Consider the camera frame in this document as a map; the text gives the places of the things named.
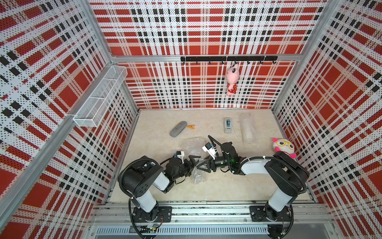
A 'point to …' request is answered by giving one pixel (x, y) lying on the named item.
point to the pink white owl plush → (285, 146)
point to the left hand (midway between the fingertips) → (202, 161)
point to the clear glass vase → (199, 175)
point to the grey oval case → (177, 128)
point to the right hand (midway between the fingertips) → (200, 165)
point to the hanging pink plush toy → (232, 75)
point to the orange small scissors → (191, 126)
